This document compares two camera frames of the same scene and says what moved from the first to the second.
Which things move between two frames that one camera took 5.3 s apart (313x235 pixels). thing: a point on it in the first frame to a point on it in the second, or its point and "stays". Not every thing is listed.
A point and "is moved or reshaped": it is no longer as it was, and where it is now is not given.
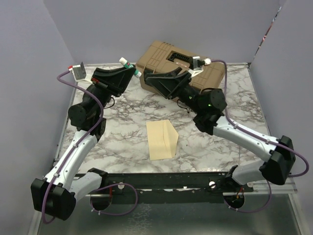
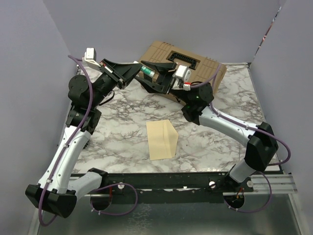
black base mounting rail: x=170 y=188 stays
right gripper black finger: x=170 y=83 to x=150 y=87
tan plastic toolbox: x=155 y=57 stays
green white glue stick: x=125 y=63 is moved or reshaped
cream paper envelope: x=162 y=138 stays
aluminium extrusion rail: x=261 y=187 stays
